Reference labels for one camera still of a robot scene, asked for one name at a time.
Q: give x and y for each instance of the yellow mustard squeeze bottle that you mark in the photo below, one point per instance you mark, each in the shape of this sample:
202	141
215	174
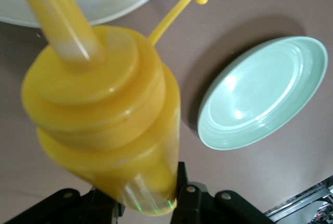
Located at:
104	119

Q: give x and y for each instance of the mint green plate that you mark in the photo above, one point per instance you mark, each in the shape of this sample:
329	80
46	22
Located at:
260	96

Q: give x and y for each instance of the aluminium frame rail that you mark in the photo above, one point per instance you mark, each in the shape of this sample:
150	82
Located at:
312	203

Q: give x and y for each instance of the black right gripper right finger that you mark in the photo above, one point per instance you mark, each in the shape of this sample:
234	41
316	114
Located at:
203	205

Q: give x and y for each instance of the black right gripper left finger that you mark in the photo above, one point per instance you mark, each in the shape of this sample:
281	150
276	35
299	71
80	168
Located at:
65	208

